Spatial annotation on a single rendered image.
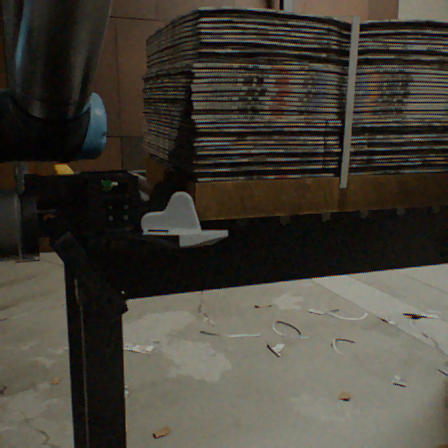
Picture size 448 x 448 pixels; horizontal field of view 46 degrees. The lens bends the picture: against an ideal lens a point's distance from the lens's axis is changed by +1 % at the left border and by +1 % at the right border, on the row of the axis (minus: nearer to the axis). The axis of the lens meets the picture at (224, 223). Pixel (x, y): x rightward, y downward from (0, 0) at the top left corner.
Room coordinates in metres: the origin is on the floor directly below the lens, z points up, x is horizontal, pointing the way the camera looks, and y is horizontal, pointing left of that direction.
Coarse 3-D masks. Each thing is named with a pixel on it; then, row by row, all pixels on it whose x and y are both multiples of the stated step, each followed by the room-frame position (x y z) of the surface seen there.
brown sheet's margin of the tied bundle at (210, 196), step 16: (160, 176) 0.73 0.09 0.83; (176, 176) 0.64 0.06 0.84; (192, 192) 0.57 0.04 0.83; (208, 192) 0.57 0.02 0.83; (224, 192) 0.58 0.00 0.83; (240, 192) 0.59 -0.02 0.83; (256, 192) 0.59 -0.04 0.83; (272, 192) 0.60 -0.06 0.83; (288, 192) 0.61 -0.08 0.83; (304, 192) 0.61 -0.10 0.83; (320, 192) 0.62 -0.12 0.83; (208, 208) 0.57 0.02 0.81; (224, 208) 0.58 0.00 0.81; (240, 208) 0.59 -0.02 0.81; (256, 208) 0.59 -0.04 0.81; (272, 208) 0.60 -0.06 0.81; (288, 208) 0.61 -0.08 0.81; (304, 208) 0.61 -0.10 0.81
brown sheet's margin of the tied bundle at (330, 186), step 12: (324, 180) 0.62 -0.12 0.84; (336, 180) 0.63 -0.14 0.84; (348, 180) 0.63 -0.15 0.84; (360, 180) 0.64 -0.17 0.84; (324, 192) 0.62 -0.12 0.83; (336, 192) 0.63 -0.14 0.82; (348, 192) 0.63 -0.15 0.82; (360, 192) 0.64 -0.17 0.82; (324, 204) 0.62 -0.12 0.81; (336, 204) 0.63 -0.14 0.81; (348, 204) 0.63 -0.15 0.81; (360, 204) 0.64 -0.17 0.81
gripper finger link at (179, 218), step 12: (180, 192) 0.54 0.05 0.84; (168, 204) 0.54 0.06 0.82; (180, 204) 0.54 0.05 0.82; (192, 204) 0.54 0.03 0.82; (144, 216) 0.54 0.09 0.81; (156, 216) 0.54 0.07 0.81; (168, 216) 0.54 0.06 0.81; (180, 216) 0.54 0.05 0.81; (192, 216) 0.54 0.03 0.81; (144, 228) 0.54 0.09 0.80; (156, 228) 0.54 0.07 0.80; (168, 228) 0.54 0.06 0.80; (180, 228) 0.54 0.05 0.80; (192, 228) 0.54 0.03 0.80; (180, 240) 0.53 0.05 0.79; (192, 240) 0.53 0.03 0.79; (204, 240) 0.54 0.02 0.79; (216, 240) 0.55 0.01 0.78
